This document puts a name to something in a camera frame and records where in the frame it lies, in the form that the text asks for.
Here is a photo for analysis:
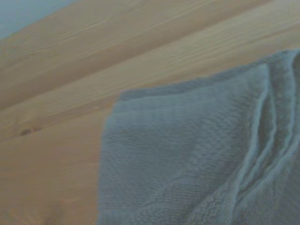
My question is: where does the grey towel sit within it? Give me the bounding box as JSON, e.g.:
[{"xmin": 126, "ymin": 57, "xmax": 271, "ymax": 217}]
[{"xmin": 95, "ymin": 47, "xmax": 300, "ymax": 225}]

